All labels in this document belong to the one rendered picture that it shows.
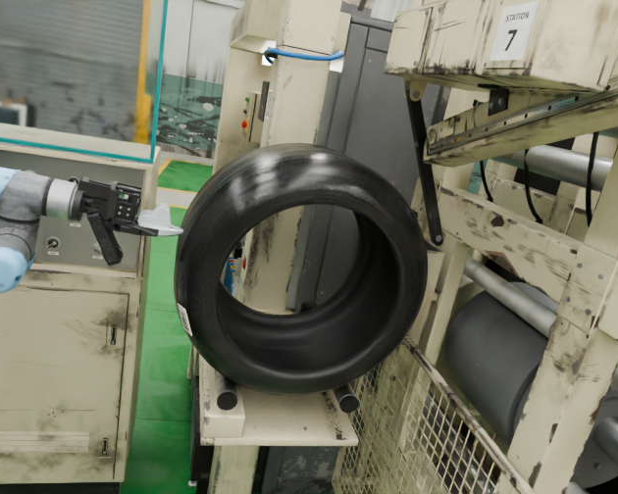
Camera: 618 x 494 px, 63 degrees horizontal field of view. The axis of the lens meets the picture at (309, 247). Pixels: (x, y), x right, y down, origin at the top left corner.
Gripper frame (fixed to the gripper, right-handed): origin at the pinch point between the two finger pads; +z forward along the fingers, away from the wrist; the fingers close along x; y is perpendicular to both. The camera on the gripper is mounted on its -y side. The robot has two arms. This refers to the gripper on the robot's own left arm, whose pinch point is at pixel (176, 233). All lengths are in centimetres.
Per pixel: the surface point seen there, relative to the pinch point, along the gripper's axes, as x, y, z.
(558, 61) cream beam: -36, 49, 45
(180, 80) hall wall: 892, 4, -24
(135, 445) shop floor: 82, -123, 5
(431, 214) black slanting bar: 19, 14, 65
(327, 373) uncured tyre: -12.1, -20.8, 37.3
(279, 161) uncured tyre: -6.6, 20.9, 15.7
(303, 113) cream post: 25.8, 30.2, 25.0
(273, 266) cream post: 25.6, -11.8, 28.2
